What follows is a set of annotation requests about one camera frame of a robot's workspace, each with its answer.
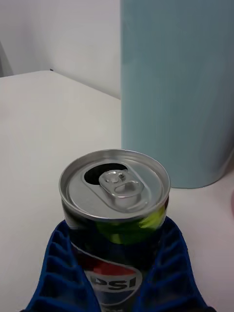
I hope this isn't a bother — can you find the pale blue plastic bin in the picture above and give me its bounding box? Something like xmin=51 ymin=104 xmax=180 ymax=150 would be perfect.
xmin=120 ymin=0 xmax=234 ymax=190

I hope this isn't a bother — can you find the black drink can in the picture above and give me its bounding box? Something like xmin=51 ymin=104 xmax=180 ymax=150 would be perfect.
xmin=58 ymin=149 xmax=171 ymax=312

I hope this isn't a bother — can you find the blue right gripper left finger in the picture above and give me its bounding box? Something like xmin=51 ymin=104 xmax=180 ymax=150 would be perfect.
xmin=23 ymin=218 xmax=102 ymax=312

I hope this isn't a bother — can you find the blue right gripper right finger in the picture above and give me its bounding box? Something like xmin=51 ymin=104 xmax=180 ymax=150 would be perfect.
xmin=136 ymin=216 xmax=217 ymax=312

